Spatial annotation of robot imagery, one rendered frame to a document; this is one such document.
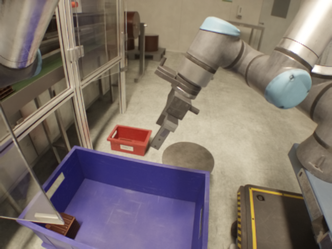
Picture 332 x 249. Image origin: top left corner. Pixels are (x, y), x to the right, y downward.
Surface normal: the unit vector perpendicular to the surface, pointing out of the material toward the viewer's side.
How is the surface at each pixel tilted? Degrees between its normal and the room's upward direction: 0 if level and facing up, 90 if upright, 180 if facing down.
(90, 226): 0
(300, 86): 95
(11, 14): 119
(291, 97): 95
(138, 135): 90
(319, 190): 0
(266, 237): 0
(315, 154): 70
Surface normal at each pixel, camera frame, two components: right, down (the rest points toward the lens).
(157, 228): 0.04, -0.81
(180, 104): -0.11, 0.47
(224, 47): 0.11, 0.62
